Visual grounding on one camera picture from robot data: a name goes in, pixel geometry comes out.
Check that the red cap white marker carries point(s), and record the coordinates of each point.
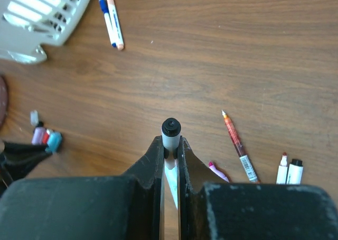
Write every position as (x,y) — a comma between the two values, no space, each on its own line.
(282,169)

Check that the black capped white marker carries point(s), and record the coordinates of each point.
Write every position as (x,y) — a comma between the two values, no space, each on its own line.
(171,133)

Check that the red capped white marker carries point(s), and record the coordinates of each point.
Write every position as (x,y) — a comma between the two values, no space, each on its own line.
(295,172)

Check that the blue capped white marker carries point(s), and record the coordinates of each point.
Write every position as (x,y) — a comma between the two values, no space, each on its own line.
(104,8)

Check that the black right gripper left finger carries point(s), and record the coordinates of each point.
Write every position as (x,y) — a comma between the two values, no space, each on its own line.
(128,206)

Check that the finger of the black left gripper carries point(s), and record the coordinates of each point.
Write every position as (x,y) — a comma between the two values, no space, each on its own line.
(19,159)

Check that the pink dotted plate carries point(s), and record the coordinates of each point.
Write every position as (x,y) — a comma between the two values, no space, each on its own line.
(3,100)

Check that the red ink gel pen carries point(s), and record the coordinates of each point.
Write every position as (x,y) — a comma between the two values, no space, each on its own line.
(240,149)

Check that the small black cap piece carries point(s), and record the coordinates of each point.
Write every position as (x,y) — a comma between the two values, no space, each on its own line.
(40,124)

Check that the purple highlighter marker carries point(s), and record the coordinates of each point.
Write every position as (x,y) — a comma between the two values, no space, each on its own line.
(218,172)

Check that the clear gel pen cap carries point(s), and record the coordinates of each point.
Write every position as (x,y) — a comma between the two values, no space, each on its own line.
(34,118)

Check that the purple highlighter cap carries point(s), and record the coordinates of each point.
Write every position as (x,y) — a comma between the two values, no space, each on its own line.
(38,135)

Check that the light blue marker cap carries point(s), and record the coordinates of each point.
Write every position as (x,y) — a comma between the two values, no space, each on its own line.
(54,141)

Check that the white plastic basket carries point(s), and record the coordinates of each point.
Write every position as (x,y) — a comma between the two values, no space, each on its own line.
(27,25)

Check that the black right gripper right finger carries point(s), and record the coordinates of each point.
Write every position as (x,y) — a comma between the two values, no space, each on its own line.
(211,208)

